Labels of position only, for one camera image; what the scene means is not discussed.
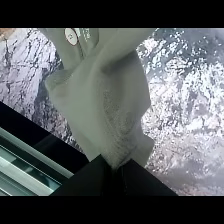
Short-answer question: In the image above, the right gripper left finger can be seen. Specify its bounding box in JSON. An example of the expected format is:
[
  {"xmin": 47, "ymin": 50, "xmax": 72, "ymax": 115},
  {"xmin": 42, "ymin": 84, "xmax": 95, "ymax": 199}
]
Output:
[{"xmin": 49, "ymin": 154, "xmax": 116, "ymax": 197}]

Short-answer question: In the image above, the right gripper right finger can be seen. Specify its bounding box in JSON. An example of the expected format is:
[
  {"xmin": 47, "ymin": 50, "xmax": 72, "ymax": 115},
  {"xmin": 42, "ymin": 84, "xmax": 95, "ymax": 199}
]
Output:
[{"xmin": 114, "ymin": 158, "xmax": 178, "ymax": 197}]

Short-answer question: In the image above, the grey-green shirt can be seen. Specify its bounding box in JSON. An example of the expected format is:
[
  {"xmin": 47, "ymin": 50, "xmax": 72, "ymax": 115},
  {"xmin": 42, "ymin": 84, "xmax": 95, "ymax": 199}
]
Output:
[{"xmin": 37, "ymin": 27, "xmax": 157, "ymax": 171}]

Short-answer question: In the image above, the silver frame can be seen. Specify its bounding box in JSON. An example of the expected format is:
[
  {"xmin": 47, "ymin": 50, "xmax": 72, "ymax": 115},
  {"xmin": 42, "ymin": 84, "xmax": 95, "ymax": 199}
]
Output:
[{"xmin": 0, "ymin": 126, "xmax": 75, "ymax": 197}]

